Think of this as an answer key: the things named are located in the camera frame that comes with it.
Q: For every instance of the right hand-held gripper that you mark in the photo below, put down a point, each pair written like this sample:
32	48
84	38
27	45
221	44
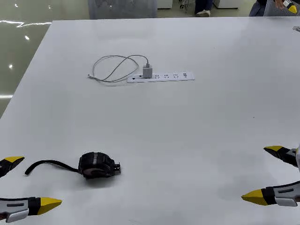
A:
298	157

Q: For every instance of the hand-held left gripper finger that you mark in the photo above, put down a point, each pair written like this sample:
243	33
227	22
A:
9	162
30	206

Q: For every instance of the small metal object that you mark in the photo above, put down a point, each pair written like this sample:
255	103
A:
296	28

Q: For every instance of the white power strip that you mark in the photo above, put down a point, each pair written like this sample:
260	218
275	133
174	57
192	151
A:
164	77

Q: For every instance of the white charger plug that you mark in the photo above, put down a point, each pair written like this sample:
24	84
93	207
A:
147	70

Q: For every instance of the grey cabinet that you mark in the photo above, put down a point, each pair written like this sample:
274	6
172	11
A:
122	9

